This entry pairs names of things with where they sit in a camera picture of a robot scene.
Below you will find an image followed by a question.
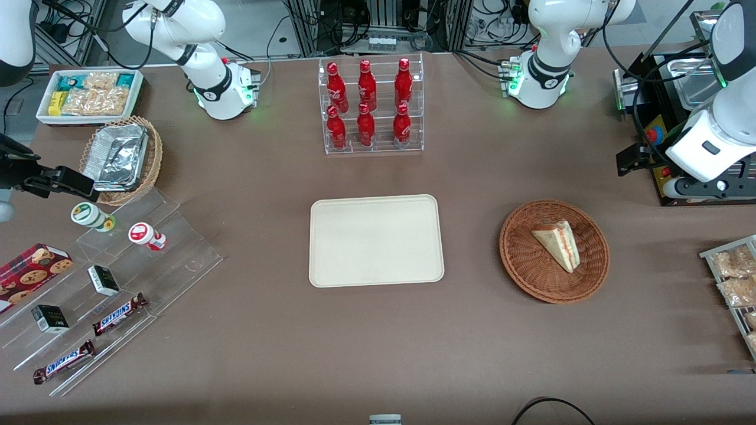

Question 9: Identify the triangular sandwich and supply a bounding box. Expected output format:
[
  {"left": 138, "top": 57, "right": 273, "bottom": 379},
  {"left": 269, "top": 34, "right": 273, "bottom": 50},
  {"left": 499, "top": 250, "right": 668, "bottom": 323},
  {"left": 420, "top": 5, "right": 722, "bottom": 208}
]
[{"left": 532, "top": 220, "right": 578, "bottom": 273}]

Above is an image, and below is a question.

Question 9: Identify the aluminium foil tray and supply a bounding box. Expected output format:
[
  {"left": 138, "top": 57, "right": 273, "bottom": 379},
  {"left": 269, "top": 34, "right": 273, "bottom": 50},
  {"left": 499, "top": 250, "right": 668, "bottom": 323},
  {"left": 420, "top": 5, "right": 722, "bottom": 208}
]
[{"left": 83, "top": 124, "right": 149, "bottom": 192}]

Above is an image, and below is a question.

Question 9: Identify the small brown wicker basket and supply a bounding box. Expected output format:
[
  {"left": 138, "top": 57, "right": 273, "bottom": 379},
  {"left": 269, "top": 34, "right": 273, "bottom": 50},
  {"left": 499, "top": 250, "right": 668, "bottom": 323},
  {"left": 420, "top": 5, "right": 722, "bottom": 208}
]
[{"left": 80, "top": 116, "right": 164, "bottom": 206}]

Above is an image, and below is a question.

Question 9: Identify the large brown wicker basket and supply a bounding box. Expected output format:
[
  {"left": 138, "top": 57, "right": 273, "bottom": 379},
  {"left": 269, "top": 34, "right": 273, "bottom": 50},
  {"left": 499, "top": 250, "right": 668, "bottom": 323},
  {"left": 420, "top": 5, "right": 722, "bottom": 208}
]
[{"left": 499, "top": 200, "right": 610, "bottom": 305}]

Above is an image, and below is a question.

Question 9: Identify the cream plastic tray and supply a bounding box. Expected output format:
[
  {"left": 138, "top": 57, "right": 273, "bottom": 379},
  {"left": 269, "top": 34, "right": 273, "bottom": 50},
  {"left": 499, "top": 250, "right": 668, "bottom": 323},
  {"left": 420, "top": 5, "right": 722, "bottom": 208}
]
[{"left": 309, "top": 194, "right": 445, "bottom": 289}]

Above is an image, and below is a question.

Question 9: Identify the green lid yogurt cup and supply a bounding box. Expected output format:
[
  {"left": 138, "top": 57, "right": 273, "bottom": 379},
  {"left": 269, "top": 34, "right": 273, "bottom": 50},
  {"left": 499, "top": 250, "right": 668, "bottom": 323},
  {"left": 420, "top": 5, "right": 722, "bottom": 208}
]
[{"left": 71, "top": 202, "right": 116, "bottom": 233}]

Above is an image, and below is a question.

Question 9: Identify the black food warmer machine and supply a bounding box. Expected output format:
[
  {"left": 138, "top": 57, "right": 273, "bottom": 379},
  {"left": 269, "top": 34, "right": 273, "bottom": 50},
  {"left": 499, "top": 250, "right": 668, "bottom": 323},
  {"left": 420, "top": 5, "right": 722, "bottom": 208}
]
[{"left": 613, "top": 9, "right": 756, "bottom": 207}]

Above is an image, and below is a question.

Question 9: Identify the white rectangular snack box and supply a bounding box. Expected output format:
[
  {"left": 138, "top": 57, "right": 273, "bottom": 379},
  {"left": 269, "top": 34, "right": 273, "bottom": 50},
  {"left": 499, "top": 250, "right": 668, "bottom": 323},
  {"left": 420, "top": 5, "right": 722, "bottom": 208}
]
[{"left": 35, "top": 68, "right": 145, "bottom": 128}]

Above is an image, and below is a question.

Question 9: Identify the steel warmer pan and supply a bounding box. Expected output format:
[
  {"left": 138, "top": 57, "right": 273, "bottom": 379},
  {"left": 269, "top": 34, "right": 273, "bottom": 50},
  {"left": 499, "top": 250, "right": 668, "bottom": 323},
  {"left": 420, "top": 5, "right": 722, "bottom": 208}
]
[{"left": 670, "top": 58, "right": 720, "bottom": 112}]

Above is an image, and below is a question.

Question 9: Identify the large clear cracker bag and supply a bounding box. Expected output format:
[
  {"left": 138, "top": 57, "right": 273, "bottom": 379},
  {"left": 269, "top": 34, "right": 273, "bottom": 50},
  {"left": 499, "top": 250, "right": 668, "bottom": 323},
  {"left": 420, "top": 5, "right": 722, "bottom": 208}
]
[{"left": 62, "top": 87, "right": 128, "bottom": 116}]

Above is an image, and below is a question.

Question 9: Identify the red lid yogurt cup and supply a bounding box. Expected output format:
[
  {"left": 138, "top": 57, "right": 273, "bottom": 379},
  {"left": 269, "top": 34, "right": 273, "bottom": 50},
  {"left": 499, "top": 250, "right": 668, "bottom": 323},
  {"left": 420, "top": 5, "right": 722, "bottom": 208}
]
[{"left": 128, "top": 222, "right": 167, "bottom": 251}]

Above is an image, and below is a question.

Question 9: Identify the red cookie box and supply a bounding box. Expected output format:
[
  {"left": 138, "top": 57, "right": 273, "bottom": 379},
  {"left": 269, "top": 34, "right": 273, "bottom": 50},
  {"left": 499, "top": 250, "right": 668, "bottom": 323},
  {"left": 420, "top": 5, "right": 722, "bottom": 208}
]
[{"left": 0, "top": 243, "right": 74, "bottom": 313}]

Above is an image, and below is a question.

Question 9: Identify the small black box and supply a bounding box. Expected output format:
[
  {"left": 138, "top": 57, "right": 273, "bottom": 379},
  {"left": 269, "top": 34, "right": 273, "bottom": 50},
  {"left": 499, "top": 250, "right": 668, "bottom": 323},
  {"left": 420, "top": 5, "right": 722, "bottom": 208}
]
[
  {"left": 31, "top": 305, "right": 70, "bottom": 334},
  {"left": 87, "top": 265, "right": 120, "bottom": 297}
]

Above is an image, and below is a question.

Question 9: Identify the small clear cracker bag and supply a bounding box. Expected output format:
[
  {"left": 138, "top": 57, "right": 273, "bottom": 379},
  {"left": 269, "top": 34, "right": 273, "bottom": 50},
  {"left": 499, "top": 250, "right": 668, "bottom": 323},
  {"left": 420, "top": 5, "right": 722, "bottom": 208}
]
[{"left": 83, "top": 72, "right": 119, "bottom": 92}]

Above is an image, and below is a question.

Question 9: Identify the clear acrylic step shelf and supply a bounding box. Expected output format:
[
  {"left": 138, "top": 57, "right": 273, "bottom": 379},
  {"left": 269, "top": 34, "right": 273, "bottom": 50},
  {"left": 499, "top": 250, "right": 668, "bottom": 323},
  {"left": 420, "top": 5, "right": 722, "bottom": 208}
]
[{"left": 0, "top": 188, "right": 224, "bottom": 397}]

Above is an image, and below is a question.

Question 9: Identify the snickers chocolate bar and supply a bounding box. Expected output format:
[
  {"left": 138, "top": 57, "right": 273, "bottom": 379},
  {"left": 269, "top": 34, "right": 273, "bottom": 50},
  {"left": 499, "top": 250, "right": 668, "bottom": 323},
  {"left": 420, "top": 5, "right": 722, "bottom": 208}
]
[
  {"left": 93, "top": 293, "right": 148, "bottom": 337},
  {"left": 32, "top": 340, "right": 95, "bottom": 385}
]

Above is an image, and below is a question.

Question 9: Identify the red cola bottle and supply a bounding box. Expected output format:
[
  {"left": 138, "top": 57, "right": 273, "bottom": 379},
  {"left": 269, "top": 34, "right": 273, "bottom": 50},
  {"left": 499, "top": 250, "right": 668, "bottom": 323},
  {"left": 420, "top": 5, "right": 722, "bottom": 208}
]
[
  {"left": 393, "top": 103, "right": 412, "bottom": 146},
  {"left": 327, "top": 62, "right": 349, "bottom": 113},
  {"left": 357, "top": 60, "right": 377, "bottom": 112},
  {"left": 327, "top": 105, "right": 347, "bottom": 150},
  {"left": 395, "top": 58, "right": 413, "bottom": 109},
  {"left": 357, "top": 103, "right": 376, "bottom": 147}
]

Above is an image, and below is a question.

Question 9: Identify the clear acrylic bottle rack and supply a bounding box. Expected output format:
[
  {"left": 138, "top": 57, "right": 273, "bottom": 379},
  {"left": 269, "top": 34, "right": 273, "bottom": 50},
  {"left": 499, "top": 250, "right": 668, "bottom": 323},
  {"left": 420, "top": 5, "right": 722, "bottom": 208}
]
[{"left": 318, "top": 53, "right": 425, "bottom": 155}]

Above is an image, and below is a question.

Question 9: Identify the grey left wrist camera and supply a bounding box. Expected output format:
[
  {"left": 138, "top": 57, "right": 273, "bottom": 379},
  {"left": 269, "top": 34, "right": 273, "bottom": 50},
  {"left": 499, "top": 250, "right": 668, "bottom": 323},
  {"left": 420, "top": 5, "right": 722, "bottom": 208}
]
[{"left": 661, "top": 175, "right": 756, "bottom": 201}]

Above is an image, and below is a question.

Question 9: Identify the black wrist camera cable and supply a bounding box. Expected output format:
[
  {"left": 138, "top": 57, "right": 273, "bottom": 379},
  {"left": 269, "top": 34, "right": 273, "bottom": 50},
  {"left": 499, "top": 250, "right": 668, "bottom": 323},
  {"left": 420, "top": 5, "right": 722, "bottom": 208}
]
[{"left": 602, "top": 0, "right": 718, "bottom": 175}]

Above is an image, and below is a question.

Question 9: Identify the metal wire tray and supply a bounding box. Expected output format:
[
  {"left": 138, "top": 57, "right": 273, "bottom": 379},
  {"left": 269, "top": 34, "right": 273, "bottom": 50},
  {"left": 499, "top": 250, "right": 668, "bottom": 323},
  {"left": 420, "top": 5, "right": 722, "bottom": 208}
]
[{"left": 700, "top": 235, "right": 756, "bottom": 362}]

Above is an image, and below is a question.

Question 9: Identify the black floor cable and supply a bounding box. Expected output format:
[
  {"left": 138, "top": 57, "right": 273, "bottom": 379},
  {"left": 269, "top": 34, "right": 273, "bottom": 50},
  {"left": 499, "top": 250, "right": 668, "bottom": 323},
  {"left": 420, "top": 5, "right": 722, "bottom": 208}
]
[{"left": 511, "top": 397, "right": 597, "bottom": 425}]

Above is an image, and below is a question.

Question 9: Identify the aluminium frame rack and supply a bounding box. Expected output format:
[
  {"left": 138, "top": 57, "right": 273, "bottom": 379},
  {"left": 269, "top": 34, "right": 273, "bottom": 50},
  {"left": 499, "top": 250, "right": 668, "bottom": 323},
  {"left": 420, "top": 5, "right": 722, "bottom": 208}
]
[{"left": 283, "top": 0, "right": 473, "bottom": 57}]

